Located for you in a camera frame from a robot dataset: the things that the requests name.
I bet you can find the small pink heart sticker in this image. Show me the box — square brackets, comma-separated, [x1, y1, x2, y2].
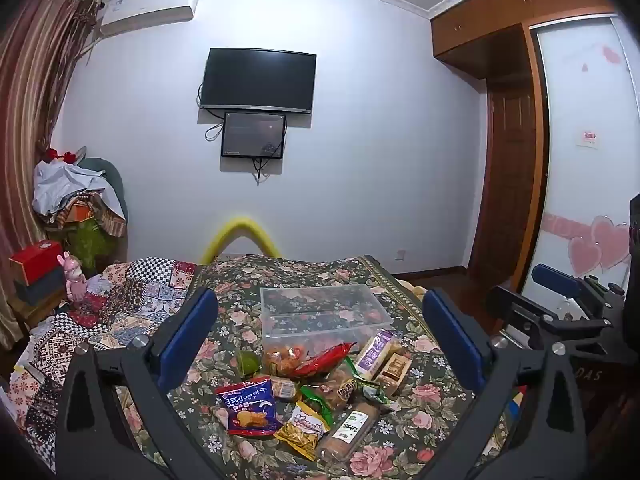
[567, 235, 601, 277]

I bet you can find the purple label snack packet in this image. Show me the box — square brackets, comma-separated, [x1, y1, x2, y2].
[352, 329, 401, 381]

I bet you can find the black wall television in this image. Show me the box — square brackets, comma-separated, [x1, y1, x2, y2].
[200, 47, 317, 114]

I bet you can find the dark box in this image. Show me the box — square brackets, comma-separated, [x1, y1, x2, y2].
[12, 265, 68, 307]

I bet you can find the clear plastic storage box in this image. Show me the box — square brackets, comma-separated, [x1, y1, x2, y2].
[260, 284, 393, 356]

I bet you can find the red box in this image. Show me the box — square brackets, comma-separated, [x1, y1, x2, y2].
[9, 240, 63, 281]

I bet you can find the white sliding wardrobe door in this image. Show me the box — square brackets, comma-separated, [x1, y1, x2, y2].
[520, 15, 640, 306]

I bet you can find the yellow chair back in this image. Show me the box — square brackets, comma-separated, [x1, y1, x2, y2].
[200, 216, 281, 265]

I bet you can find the pink toy figure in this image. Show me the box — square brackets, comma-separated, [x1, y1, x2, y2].
[57, 252, 89, 306]

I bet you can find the small brown biscuit packet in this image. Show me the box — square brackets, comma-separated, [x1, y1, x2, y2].
[265, 375, 299, 401]

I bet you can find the floral blanket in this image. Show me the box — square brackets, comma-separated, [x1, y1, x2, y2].
[105, 255, 516, 480]

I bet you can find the striped brown curtain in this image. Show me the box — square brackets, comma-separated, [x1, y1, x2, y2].
[0, 0, 103, 351]

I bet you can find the bread packet with green ends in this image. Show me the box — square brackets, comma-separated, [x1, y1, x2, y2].
[300, 367, 396, 413]

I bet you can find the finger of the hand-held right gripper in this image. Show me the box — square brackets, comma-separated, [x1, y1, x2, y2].
[487, 285, 568, 343]
[531, 263, 627, 322]

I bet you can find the green round packet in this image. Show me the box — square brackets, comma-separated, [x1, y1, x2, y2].
[235, 350, 263, 378]

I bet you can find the yellow snack packet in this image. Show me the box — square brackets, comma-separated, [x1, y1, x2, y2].
[273, 400, 331, 448]

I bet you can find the large pink heart sticker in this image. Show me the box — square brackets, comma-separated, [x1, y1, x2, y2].
[592, 215, 632, 271]

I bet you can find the pink band sticker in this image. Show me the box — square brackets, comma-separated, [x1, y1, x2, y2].
[542, 212, 596, 236]

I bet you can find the green patterned cloth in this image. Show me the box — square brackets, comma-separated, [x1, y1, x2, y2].
[62, 220, 117, 277]

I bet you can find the grey green chair back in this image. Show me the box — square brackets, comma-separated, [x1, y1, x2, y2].
[80, 157, 129, 221]

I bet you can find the patchwork quilt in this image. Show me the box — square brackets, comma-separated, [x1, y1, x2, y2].
[10, 257, 211, 471]

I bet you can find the blue chip packet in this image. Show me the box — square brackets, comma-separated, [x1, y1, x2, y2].
[215, 376, 283, 436]

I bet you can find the pile of clothes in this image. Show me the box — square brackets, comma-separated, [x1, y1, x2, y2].
[32, 147, 128, 241]

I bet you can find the small brown snack box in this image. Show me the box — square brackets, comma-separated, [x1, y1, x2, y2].
[375, 353, 413, 393]

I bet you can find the wooden overhead cabinet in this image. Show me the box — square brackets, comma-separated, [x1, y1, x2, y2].
[430, 0, 616, 81]

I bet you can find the brown wooden door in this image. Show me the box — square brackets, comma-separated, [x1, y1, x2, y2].
[467, 77, 545, 291]

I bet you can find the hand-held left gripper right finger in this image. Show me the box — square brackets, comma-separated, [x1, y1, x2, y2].
[422, 288, 587, 480]

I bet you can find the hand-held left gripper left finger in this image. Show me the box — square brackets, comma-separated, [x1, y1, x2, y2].
[55, 287, 236, 480]

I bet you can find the red snack packet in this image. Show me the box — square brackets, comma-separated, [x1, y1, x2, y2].
[292, 342, 357, 378]

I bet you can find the bag of orange buns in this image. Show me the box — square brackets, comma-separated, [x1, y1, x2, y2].
[262, 342, 306, 377]

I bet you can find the white air conditioner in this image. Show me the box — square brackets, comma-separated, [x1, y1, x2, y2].
[100, 0, 201, 38]

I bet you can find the small black wall monitor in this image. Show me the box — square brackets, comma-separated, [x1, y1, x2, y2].
[221, 111, 287, 159]

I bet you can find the long biscuit roll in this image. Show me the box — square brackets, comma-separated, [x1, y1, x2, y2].
[316, 400, 383, 463]

